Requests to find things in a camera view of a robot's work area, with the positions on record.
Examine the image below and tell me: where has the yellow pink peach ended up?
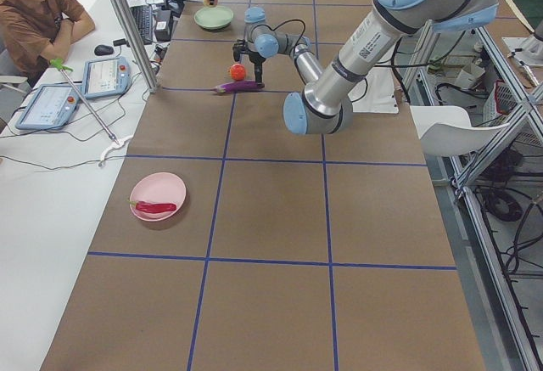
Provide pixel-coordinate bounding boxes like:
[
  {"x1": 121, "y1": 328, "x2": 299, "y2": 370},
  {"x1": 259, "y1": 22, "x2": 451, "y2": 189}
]
[{"x1": 203, "y1": 0, "x2": 218, "y2": 7}]

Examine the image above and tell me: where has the purple eggplant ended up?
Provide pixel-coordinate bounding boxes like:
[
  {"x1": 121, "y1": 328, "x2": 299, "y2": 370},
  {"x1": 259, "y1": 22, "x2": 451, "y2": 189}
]
[{"x1": 212, "y1": 80, "x2": 265, "y2": 94}]

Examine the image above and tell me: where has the red chili pepper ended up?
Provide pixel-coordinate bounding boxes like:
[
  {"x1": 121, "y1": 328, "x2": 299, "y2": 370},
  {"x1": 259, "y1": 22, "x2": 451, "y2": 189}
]
[{"x1": 129, "y1": 200, "x2": 177, "y2": 214}]

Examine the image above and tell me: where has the red pomegranate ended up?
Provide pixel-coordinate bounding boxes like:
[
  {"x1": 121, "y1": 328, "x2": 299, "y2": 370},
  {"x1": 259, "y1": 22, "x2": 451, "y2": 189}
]
[{"x1": 228, "y1": 63, "x2": 247, "y2": 82}]

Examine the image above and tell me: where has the green plate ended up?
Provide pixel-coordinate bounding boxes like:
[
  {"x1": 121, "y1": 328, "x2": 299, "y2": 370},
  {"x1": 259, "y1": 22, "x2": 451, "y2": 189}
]
[{"x1": 194, "y1": 5, "x2": 234, "y2": 31}]

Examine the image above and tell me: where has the black keyboard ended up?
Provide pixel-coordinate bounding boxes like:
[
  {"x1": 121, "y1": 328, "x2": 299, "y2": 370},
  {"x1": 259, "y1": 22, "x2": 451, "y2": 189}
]
[{"x1": 130, "y1": 5, "x2": 154, "y2": 45}]

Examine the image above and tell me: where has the black computer mouse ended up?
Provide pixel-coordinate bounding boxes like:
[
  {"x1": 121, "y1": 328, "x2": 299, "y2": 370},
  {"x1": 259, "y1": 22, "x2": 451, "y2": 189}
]
[{"x1": 93, "y1": 44, "x2": 115, "y2": 56}]

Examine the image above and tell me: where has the far blue teach pendant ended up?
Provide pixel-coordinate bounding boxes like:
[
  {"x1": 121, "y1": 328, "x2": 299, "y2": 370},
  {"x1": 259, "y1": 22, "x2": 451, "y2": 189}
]
[{"x1": 81, "y1": 57, "x2": 131, "y2": 99}]

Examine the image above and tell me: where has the blue teach pendant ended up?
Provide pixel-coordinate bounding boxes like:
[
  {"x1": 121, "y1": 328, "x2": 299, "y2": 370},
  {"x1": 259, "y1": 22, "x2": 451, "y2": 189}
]
[
  {"x1": 15, "y1": 84, "x2": 78, "y2": 130},
  {"x1": 81, "y1": 57, "x2": 131, "y2": 99}
]

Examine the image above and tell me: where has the pink plate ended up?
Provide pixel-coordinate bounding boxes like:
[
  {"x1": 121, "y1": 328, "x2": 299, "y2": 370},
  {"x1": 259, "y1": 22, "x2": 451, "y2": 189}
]
[{"x1": 129, "y1": 172, "x2": 187, "y2": 222}]

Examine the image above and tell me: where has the man in brown shirt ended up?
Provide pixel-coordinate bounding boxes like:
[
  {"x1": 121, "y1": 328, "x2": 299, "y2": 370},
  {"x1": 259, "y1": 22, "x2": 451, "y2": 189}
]
[{"x1": 1, "y1": 0, "x2": 95, "y2": 85}]

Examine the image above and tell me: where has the white chair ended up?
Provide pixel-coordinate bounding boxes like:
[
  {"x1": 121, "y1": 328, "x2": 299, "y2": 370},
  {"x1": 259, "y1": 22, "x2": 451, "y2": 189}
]
[{"x1": 410, "y1": 105, "x2": 509, "y2": 157}]

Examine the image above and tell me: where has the near blue teach pendant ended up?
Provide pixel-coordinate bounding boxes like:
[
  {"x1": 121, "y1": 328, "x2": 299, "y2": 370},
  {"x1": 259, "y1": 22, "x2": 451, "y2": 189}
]
[{"x1": 15, "y1": 84, "x2": 78, "y2": 130}]

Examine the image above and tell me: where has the aluminium frame post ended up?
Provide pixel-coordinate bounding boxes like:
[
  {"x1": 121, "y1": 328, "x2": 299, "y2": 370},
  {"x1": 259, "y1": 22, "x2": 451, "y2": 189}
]
[{"x1": 110, "y1": 0, "x2": 159, "y2": 93}]

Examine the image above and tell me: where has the metal rod green handle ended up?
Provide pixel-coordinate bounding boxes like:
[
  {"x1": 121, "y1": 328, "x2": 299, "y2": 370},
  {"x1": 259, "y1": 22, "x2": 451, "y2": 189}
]
[{"x1": 49, "y1": 58, "x2": 120, "y2": 144}]

